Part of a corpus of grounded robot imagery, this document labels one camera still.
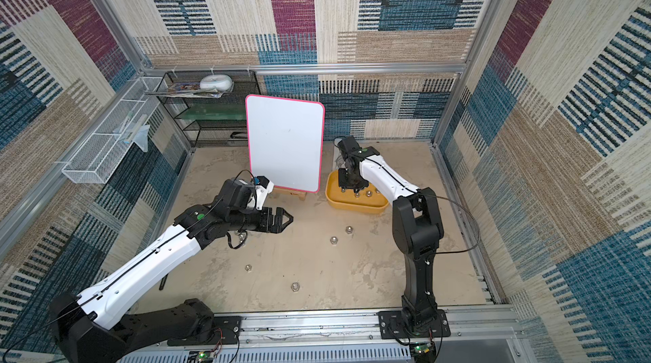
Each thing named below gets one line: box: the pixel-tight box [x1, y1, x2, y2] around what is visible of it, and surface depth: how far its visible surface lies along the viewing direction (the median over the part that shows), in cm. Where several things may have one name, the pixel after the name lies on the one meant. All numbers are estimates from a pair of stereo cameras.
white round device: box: [199, 73, 235, 93], surface depth 91 cm
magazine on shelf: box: [144, 81, 227, 99], surface depth 83 cm
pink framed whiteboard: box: [244, 94, 325, 194], surface depth 91 cm
